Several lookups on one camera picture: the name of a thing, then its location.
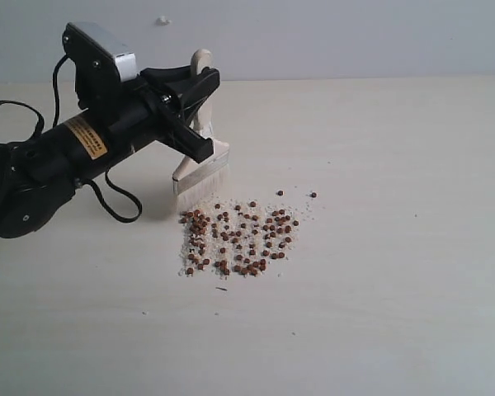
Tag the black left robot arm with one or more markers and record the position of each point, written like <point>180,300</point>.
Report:
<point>27,202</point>

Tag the white wooden paint brush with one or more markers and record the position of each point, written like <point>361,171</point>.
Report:
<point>192,181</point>

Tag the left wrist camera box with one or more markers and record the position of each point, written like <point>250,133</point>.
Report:
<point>103,64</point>

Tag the small white wall fixture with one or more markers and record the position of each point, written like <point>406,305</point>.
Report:
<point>163,21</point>

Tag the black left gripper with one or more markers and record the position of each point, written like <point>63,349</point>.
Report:
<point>159,105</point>

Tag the pile of brown pellets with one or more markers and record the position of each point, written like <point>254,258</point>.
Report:
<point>235,238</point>

